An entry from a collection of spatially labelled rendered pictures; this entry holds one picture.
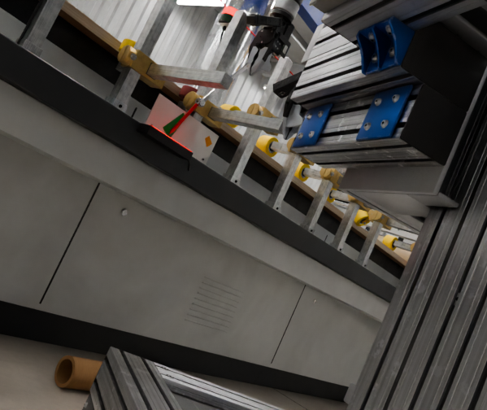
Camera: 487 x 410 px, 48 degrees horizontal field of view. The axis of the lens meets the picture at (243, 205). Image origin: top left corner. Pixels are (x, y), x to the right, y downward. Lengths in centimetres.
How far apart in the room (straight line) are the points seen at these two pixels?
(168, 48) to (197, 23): 89
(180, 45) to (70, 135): 954
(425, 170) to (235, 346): 166
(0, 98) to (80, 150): 23
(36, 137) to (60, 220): 38
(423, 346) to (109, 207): 118
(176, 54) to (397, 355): 1019
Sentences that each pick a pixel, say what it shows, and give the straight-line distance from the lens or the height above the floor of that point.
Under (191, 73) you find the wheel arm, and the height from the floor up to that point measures 84.
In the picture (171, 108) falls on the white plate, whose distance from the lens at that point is 155.
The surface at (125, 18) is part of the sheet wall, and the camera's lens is 1014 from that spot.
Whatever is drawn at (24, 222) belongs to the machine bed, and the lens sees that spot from 164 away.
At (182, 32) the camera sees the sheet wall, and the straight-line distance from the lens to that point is 1096.
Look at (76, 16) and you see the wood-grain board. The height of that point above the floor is 88.
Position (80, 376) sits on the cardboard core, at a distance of 151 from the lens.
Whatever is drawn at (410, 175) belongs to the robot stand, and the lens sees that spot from 90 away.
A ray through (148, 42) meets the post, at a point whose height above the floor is 89.
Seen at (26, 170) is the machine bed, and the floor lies 46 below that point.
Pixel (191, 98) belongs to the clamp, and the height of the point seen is 85.
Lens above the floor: 47
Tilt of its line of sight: 6 degrees up
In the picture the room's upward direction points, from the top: 25 degrees clockwise
